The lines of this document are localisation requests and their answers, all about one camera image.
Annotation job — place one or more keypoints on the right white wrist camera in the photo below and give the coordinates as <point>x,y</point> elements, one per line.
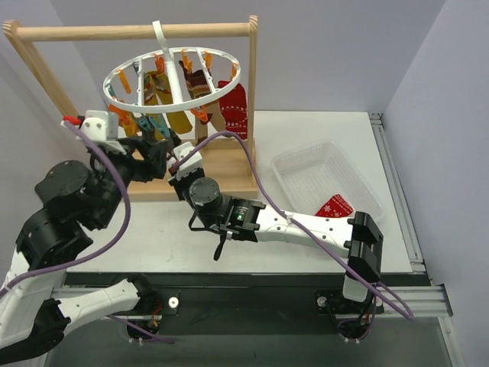
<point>184,161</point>

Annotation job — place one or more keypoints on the white round clip hanger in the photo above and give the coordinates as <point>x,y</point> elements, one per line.
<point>170,67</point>

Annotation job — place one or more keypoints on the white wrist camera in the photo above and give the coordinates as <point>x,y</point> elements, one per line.
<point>97,125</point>
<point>184,161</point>

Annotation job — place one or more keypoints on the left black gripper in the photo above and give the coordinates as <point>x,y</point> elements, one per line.
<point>153,157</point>

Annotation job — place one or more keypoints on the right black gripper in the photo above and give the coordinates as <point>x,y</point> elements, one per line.
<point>177,187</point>

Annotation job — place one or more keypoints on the red snowflake sock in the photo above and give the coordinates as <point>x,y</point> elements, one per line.
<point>335,207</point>

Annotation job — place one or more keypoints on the white plastic basket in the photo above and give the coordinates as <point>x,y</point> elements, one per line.
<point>312,174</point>

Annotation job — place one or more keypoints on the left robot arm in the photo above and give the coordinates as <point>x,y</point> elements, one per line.
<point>76,198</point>

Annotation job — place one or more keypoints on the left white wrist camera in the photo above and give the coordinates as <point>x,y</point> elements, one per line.
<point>97,125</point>

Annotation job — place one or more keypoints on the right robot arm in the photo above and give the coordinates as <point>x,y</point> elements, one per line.
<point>355,242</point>

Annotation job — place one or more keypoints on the red white patterned sock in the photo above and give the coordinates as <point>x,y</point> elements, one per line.
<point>233,109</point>

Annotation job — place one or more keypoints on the wooden hanger rack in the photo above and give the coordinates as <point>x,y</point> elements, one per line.
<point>231,169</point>

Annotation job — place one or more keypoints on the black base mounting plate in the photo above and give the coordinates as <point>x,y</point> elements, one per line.
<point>223,304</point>

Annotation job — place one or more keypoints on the mustard yellow sock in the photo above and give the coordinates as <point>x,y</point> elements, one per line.
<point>157,91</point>

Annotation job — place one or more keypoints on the maroon striped beige sock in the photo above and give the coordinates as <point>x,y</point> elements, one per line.
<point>197,87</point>

